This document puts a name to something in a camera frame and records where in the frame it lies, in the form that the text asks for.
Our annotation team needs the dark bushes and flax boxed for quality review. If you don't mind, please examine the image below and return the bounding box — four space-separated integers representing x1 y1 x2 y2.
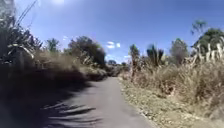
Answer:
0 13 109 128

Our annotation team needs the dry grass verge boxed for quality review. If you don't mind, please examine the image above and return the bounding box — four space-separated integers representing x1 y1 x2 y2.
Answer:
117 77 224 128

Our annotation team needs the row of cabbage trees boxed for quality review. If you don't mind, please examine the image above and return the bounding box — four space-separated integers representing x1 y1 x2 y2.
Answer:
129 19 224 68

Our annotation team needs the grey asphalt path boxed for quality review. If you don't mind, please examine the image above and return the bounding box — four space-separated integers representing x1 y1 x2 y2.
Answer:
39 76 155 128

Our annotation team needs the tall dry grass bank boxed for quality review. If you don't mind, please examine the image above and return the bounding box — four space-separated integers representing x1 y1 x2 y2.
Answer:
128 56 224 118

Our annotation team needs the dark round tree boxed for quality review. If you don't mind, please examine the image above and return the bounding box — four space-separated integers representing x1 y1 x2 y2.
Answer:
66 35 108 68

